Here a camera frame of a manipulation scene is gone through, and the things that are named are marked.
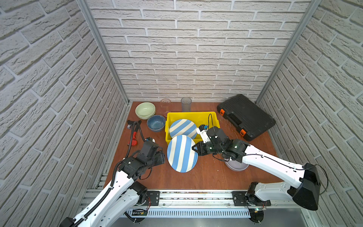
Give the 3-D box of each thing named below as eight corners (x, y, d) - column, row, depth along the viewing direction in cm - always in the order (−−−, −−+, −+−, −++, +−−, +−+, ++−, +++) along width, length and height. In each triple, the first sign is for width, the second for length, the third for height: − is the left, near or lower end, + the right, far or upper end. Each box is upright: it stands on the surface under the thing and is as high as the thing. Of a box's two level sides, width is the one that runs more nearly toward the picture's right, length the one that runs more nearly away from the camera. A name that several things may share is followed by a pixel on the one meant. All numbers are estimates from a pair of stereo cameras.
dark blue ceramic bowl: (146, 133, 100) (145, 129, 96) (149, 119, 109) (148, 114, 104) (163, 133, 101) (162, 129, 96) (165, 119, 109) (164, 114, 104)
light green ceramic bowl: (135, 121, 108) (133, 116, 103) (139, 107, 117) (137, 102, 112) (154, 121, 108) (152, 116, 103) (156, 107, 117) (155, 102, 112)
